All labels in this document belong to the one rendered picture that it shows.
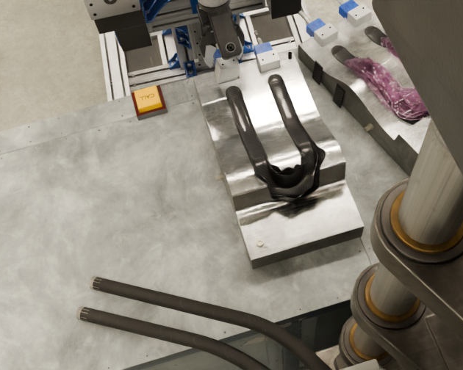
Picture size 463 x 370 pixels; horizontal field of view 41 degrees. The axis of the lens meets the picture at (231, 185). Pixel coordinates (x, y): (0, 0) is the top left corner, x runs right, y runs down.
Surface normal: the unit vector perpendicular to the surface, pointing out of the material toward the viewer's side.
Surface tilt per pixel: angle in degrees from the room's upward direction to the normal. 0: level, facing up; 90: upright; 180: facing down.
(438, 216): 90
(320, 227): 0
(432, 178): 90
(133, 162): 0
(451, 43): 90
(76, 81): 0
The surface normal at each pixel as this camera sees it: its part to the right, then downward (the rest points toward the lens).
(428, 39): -0.96, 0.28
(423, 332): -0.08, -0.46
